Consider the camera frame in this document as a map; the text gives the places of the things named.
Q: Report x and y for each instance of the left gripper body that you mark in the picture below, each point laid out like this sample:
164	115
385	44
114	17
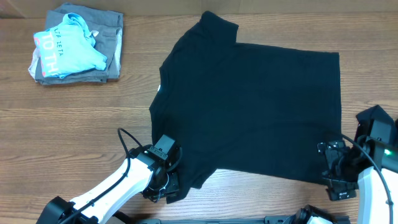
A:
168	183

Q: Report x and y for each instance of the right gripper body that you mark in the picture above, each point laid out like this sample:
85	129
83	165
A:
343	178

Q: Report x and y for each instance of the black t-shirt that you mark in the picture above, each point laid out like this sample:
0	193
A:
247	107

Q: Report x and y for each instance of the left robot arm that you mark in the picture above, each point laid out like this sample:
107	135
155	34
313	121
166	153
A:
149	171

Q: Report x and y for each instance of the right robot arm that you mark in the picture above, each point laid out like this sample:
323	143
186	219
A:
367	170

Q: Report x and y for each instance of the light blue printed shirt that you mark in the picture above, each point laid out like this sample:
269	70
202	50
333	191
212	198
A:
68	48

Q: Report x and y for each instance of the grey folded garment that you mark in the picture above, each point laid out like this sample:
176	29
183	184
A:
107	28

